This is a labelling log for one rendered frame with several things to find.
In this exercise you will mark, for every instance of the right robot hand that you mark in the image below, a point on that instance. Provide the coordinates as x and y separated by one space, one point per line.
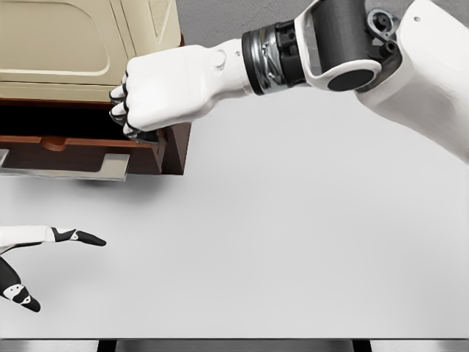
165 88

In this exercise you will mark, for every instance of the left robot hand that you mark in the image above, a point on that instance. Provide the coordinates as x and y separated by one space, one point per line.
22 236

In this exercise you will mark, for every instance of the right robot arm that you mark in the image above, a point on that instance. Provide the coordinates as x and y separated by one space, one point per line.
421 73

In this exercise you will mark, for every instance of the cream and brown cabinet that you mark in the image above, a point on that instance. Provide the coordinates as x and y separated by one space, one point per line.
66 44

